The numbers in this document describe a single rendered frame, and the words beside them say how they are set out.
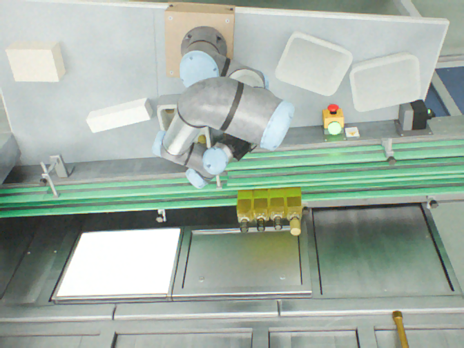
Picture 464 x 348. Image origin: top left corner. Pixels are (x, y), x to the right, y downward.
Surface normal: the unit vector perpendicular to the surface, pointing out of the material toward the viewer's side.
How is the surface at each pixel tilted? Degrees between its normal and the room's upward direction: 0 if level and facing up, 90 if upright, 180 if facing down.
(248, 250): 90
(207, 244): 90
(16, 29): 0
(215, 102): 33
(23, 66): 0
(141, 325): 90
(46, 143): 0
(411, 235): 90
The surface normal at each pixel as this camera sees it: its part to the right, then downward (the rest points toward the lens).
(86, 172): -0.13, -0.79
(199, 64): -0.16, 0.50
